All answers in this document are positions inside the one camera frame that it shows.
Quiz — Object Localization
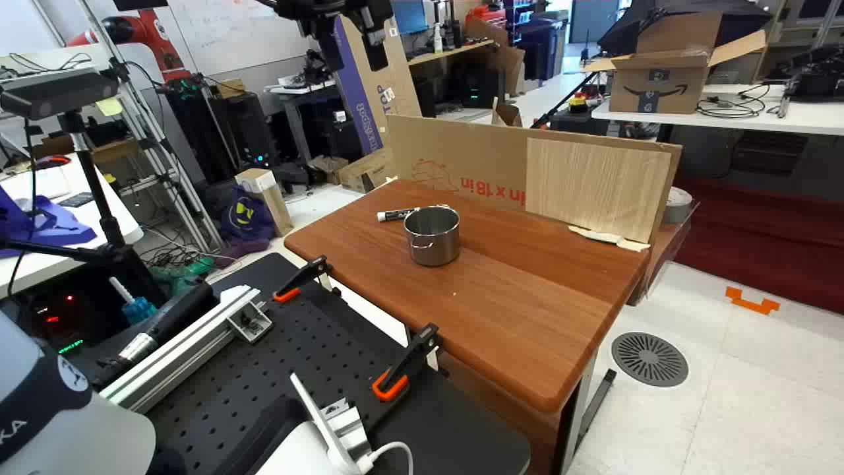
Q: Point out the small tan box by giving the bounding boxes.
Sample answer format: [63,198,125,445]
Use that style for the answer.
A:
[232,165,297,238]

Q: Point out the black photo softbox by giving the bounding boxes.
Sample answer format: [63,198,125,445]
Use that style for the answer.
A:
[596,0,777,57]

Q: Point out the white side table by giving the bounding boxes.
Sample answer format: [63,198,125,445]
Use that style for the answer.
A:
[0,155,145,297]

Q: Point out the dark red carpet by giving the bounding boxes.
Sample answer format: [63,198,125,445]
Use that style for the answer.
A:
[674,180,844,314]

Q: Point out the black controller box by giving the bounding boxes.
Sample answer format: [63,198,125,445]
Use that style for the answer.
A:
[10,247,167,390]

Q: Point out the cable bundle on table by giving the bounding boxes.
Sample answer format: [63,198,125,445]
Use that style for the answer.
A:
[696,82,795,122]

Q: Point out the grey metal table leg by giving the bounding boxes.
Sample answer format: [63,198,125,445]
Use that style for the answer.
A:
[576,367,621,445]

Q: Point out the round metal floor drain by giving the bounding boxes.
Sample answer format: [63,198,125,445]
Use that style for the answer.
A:
[609,330,691,390]

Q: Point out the grey waste bin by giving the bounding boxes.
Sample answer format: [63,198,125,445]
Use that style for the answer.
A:
[663,184,696,229]

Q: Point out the black tripod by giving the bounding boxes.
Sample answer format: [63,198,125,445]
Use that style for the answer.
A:
[21,114,142,293]

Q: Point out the aluminium extrusion with bracket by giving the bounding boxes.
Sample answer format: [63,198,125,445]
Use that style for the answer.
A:
[97,284,274,415]

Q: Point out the tall cardboard box purple side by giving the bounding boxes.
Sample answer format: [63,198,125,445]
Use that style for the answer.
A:
[332,12,422,157]

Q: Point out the black and silver cylinder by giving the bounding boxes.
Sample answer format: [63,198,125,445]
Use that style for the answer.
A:
[117,279,220,363]

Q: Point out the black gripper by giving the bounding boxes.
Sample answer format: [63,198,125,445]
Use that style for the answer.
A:
[261,0,397,74]

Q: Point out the small steel pot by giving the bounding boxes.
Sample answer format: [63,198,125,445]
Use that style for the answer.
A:
[402,202,464,268]

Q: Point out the brown cardboard panel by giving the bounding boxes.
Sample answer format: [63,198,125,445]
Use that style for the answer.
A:
[384,114,687,247]

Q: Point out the black perforated base board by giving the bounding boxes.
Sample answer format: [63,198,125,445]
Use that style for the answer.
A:
[142,250,535,475]

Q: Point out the open printed cardboard box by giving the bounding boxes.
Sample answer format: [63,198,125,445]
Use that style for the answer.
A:
[583,8,770,115]

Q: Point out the black clamp orange handle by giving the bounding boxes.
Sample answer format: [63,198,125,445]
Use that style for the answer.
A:
[370,322,443,406]
[272,254,336,308]

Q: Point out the purple cloth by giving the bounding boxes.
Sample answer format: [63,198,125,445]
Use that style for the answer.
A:
[0,188,97,254]

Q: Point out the red machine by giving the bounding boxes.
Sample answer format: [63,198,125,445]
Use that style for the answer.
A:
[104,4,194,86]

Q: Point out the white paper scraps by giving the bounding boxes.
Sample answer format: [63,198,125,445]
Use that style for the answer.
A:
[566,221,654,255]

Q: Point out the white adapter cable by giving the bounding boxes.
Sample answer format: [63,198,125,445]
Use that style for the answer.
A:
[351,439,417,475]

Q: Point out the pale cardboard panel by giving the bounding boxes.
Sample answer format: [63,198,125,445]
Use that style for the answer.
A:
[526,135,675,245]

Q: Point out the silver light stand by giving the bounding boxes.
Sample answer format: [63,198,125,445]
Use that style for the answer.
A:
[82,0,228,258]

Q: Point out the purple bag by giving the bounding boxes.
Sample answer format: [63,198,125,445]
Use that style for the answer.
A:
[217,190,278,247]

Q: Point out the white work table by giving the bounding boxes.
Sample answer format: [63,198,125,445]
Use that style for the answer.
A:
[589,82,844,139]

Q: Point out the yellow red emergency stop button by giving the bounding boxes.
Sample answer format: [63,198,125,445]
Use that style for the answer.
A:
[566,85,600,114]

